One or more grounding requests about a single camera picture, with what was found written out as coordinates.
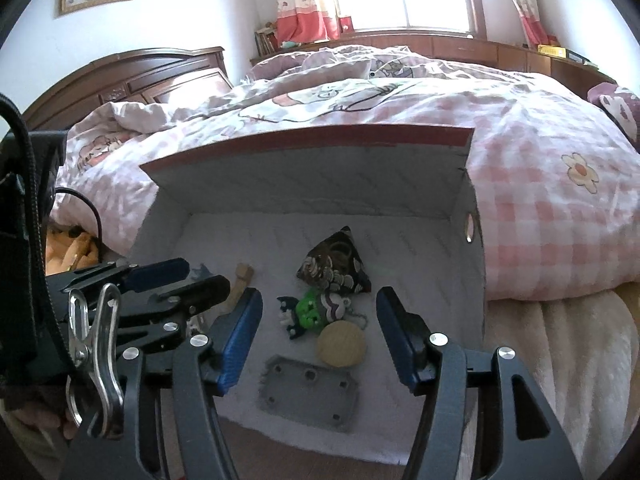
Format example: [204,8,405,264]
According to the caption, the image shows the pink checked quilt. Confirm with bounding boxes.
[50,45,640,301]

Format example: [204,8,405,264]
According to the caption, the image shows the wooden stick block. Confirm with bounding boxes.
[220,263,255,321]

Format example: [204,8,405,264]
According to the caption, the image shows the dark wooden headboard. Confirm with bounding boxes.
[22,46,233,133]

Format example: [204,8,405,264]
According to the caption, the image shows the silver metal spring clip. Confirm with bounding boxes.
[65,282,126,436]

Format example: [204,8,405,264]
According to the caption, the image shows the row of books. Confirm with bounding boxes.
[254,22,281,56]

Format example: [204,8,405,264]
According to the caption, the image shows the purple spotted pillow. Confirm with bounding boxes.
[587,82,640,143]

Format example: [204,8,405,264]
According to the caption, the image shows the black braided cable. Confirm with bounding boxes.
[0,92,71,371]

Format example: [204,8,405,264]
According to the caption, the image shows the red cardboard shoebox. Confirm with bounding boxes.
[132,125,488,467]

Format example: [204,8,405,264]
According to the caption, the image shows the yellow cloth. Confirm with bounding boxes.
[44,230,103,276]

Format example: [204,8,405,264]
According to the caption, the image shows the red and cream curtain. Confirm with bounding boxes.
[275,0,353,43]
[497,0,551,51]

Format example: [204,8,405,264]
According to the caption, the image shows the person's left hand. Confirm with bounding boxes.
[7,395,81,442]

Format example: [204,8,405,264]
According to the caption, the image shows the green toy keychain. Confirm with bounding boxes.
[276,287,369,341]

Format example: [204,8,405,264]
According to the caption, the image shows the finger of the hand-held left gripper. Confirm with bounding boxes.
[60,258,192,295]
[115,275,232,361]

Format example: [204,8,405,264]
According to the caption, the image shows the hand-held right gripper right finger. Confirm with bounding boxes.
[376,286,583,480]

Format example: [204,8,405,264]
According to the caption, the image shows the grey metal plate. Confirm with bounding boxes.
[256,355,360,435]

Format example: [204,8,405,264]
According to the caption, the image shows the round wooden disc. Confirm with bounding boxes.
[316,323,367,368]

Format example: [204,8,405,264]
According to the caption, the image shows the dark patterned beanbag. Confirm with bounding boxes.
[296,226,373,296]

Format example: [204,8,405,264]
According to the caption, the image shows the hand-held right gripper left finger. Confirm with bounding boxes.
[60,287,264,480]

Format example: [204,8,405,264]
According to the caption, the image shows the thin black cable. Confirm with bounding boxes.
[54,187,103,266]

